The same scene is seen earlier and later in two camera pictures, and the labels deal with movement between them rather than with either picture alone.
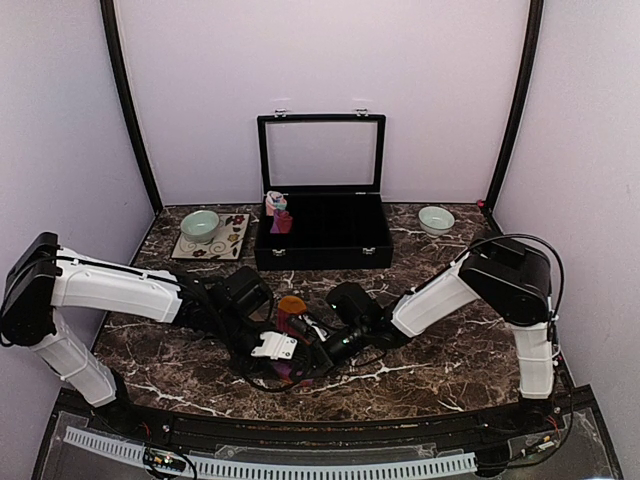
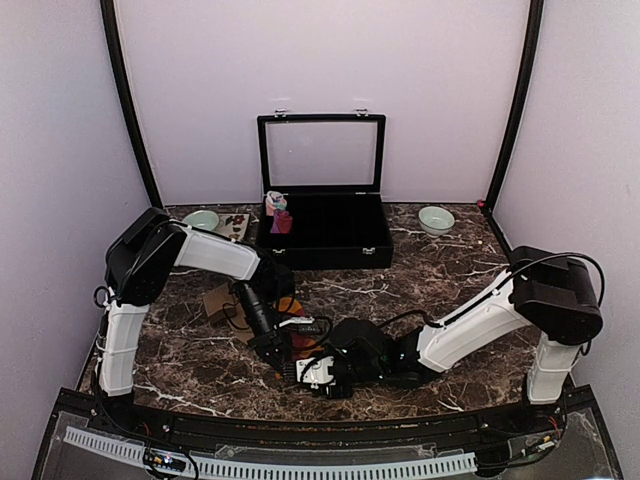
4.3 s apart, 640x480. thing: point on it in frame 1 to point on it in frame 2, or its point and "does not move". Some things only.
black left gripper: x=259 y=367 to x=271 y=343
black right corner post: x=536 y=17 does not move
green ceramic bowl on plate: x=199 y=226 does not move
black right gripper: x=323 y=358 to x=322 y=386
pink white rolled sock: x=274 y=201 does not move
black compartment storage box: x=326 y=206 does not move
